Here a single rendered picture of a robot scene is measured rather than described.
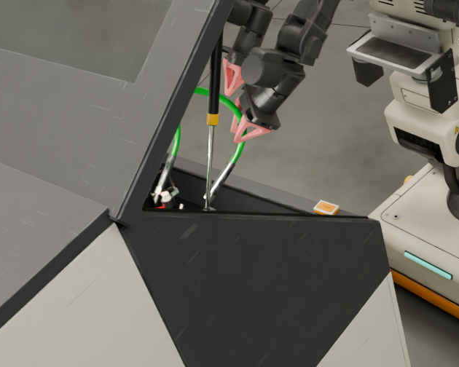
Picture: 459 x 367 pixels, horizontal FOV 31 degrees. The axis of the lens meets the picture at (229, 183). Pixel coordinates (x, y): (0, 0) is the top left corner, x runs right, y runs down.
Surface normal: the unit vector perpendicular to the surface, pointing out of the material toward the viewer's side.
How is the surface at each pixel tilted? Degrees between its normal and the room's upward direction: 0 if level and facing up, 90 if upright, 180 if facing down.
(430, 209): 0
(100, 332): 90
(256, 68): 49
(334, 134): 0
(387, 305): 90
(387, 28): 90
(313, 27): 93
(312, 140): 0
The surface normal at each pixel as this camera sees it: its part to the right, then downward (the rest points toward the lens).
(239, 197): -0.61, 0.62
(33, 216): -0.26, -0.74
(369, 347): 0.75, 0.25
